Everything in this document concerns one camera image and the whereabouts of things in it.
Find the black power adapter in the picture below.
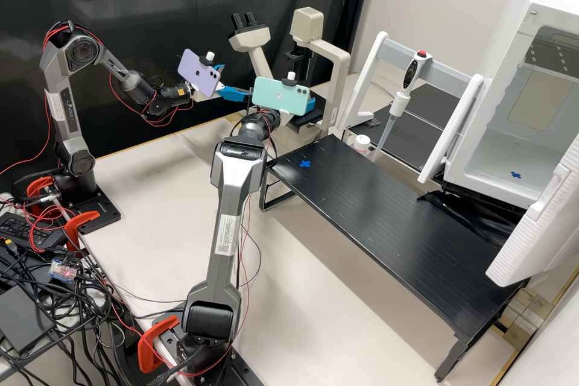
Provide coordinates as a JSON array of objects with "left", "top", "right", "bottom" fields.
[{"left": 0, "top": 213, "right": 68, "bottom": 252}]

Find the black platform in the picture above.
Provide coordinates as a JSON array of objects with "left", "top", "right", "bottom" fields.
[
  {"left": 407, "top": 84, "right": 471, "bottom": 112},
  {"left": 258, "top": 134, "right": 531, "bottom": 382},
  {"left": 342, "top": 107, "right": 528, "bottom": 238}
]

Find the cream microscope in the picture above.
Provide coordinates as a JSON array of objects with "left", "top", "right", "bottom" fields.
[{"left": 228, "top": 7, "right": 352, "bottom": 139}]

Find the orange clamp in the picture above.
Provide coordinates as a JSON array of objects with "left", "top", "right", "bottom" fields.
[
  {"left": 137, "top": 315, "right": 181, "bottom": 374},
  {"left": 26, "top": 176, "right": 57, "bottom": 209},
  {"left": 63, "top": 210, "right": 101, "bottom": 252}
]

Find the black flat box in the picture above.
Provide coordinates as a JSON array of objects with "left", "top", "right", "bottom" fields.
[{"left": 0, "top": 285, "right": 56, "bottom": 356}]

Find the right wrist camera phone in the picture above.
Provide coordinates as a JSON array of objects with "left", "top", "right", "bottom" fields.
[{"left": 251, "top": 71, "right": 314, "bottom": 116}]

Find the left wrist camera phone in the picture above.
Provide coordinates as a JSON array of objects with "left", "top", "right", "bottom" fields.
[{"left": 177, "top": 49, "right": 226, "bottom": 98}]

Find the white incubator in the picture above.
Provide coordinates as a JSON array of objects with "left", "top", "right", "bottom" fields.
[{"left": 443, "top": 0, "right": 579, "bottom": 211}]

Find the white pipette stand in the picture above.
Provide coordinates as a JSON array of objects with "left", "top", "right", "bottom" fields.
[{"left": 337, "top": 31, "right": 486, "bottom": 186}]

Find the pipette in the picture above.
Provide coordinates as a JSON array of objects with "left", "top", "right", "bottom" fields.
[{"left": 370, "top": 48, "right": 434, "bottom": 163}]

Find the incubator door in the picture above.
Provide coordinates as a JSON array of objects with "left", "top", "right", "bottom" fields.
[{"left": 484, "top": 136, "right": 579, "bottom": 288}]

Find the small circuit board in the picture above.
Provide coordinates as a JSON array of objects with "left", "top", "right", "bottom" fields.
[{"left": 48, "top": 258, "right": 83, "bottom": 279}]

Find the wrist camera phone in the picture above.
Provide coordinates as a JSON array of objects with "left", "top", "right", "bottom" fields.
[
  {"left": 177, "top": 49, "right": 226, "bottom": 98},
  {"left": 251, "top": 71, "right": 314, "bottom": 116}
]

